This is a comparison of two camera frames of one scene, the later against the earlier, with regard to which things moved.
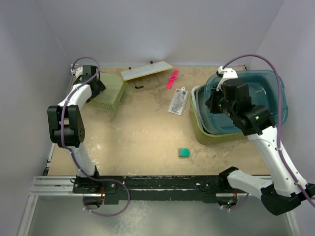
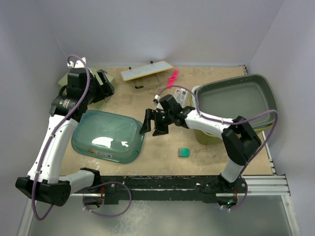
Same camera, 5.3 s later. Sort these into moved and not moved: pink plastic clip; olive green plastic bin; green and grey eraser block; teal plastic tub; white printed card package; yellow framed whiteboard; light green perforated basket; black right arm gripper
Moved: black right arm gripper; light green perforated basket; teal plastic tub
Not moved: white printed card package; yellow framed whiteboard; olive green plastic bin; green and grey eraser block; pink plastic clip
